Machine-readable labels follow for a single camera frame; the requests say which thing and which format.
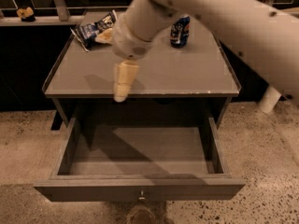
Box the open grey top drawer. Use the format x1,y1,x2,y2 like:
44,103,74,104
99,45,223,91
34,118,245,202

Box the metal window railing ledge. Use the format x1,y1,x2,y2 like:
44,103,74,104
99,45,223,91
0,0,299,27

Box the small yellow object on ledge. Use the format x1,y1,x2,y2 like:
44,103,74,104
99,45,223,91
17,7,36,22

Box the grey cabinet with top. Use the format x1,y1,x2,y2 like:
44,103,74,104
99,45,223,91
41,9,243,130

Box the small metal drawer knob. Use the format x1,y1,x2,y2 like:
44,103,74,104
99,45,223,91
138,190,147,202

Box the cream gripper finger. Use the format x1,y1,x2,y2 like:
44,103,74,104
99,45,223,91
95,28,112,44
113,60,139,103

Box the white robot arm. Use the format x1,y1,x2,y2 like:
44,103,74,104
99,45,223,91
101,0,299,105

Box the blue chip bag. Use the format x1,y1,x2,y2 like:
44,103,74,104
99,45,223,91
71,10,118,51

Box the blue soda can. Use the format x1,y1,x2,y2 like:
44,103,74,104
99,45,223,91
170,15,191,48

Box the white diagonal pole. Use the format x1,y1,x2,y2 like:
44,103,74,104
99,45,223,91
258,85,281,113

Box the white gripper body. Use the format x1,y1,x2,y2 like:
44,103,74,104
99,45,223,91
112,14,152,61

